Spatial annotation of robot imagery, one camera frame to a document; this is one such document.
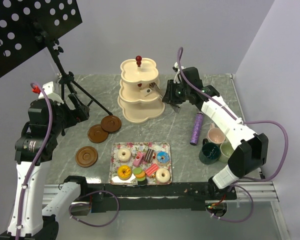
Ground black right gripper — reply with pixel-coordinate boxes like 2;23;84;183
161;79;191;105

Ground white cake slice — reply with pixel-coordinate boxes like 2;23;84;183
140;88;153;97

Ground chocolate cake slice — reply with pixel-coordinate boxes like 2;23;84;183
144;148;155;163

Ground pink cake slice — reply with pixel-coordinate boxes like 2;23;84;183
132;151;144;167

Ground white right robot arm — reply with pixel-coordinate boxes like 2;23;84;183
162;67;269;200

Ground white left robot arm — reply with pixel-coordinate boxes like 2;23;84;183
0;93;89;240

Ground brown wooden saucer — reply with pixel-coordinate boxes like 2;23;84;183
87;124;109;144
75;146;98;168
100;115;122;133

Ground cream three-tier cake stand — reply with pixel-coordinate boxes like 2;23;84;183
117;55;165;124

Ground purple glitter microphone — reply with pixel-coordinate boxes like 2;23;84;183
189;112;204;146

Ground pink cup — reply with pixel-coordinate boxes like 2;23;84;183
207;123;226;146

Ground blue glazed donut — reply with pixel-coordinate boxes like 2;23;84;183
156;151;170;166

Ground dark green mug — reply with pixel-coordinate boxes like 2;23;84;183
199;138;221;165

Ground white glazed donut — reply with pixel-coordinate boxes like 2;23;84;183
117;147;132;163

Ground light green cup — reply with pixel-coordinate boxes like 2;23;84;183
218;141;234;163

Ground red striped cake slice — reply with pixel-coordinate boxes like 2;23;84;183
145;163;159;177

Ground yellow glazed donut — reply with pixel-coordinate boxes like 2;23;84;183
117;165;132;181

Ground floral serving tray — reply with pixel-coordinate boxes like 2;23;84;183
109;142;173;186

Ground cream glazed donut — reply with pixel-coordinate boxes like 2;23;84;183
155;168;171;184

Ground stacked colourful macarons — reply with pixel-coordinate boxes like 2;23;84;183
132;167;148;186

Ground black perforated music stand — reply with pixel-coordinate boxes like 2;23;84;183
0;0;100;105

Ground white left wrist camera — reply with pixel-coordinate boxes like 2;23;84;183
30;81;64;105

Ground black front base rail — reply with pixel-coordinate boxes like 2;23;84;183
89;182;216;213

